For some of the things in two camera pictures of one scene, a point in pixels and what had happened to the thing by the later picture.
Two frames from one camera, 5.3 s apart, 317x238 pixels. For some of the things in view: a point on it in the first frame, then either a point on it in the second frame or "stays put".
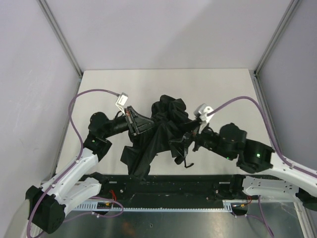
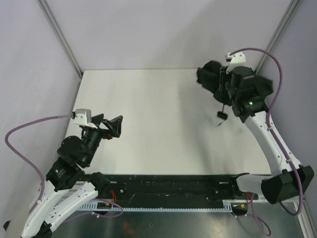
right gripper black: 190,138 → 221,83
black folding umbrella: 170,117 → 208,75
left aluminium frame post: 51,19 stays put
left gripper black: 132,121 → 106,130
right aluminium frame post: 254,74 stays put
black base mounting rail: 170,188 stays put
